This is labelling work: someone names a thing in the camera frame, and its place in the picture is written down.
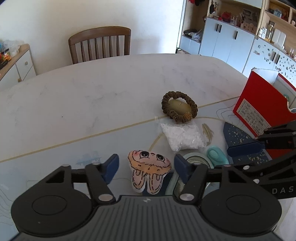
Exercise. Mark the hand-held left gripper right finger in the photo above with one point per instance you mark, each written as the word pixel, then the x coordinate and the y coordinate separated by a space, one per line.
pixel 182 169

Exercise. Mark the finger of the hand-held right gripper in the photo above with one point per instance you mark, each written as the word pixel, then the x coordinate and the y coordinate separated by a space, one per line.
pixel 245 149
pixel 277 169

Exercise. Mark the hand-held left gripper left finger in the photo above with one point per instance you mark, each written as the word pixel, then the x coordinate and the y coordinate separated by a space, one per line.
pixel 112 168

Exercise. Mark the small teal oval case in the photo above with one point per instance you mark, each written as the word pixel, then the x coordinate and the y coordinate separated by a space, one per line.
pixel 216 155

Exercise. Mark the clear bag of white granules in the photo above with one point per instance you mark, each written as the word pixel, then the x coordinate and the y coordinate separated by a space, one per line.
pixel 182 136

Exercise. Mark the tooth-shaped plush toy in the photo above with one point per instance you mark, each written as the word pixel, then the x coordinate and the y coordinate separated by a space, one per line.
pixel 148 164

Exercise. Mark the red cardboard box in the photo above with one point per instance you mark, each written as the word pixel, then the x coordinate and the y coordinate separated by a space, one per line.
pixel 259 99

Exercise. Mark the brown hair scrunchie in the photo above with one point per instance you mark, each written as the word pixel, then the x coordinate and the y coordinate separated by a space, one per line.
pixel 166 105

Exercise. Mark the white cabinet with stickers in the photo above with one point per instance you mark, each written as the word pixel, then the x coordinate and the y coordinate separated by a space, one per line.
pixel 266 55

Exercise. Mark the white storage containers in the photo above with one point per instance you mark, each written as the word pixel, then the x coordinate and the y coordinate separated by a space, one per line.
pixel 279 38

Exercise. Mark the glass jar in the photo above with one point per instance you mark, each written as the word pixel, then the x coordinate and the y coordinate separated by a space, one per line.
pixel 268 32

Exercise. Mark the grey plastic bag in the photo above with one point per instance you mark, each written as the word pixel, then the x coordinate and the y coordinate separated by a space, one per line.
pixel 197 36

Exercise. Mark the wooden cutout box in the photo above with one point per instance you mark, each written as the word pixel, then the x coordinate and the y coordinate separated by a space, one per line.
pixel 248 26

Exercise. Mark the wooden open shelf unit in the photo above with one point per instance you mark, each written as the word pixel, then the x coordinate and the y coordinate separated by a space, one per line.
pixel 279 23

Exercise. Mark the red round decoration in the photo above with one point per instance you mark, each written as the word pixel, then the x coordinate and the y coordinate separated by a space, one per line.
pixel 225 16

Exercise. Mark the brown wooden slat-back chair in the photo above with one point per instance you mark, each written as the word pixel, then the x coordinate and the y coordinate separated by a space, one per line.
pixel 99 32

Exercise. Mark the white wooden-top sideboard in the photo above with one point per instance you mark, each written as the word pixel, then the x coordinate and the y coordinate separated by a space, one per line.
pixel 20 67

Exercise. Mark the small framed photo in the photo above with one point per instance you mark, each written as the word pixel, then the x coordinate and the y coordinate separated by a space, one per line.
pixel 247 12

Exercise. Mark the clear plastic bag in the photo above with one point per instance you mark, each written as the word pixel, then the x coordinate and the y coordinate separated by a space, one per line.
pixel 10 44

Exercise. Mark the grey wall cabinet unit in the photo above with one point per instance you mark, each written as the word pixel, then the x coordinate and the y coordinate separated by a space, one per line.
pixel 219 39

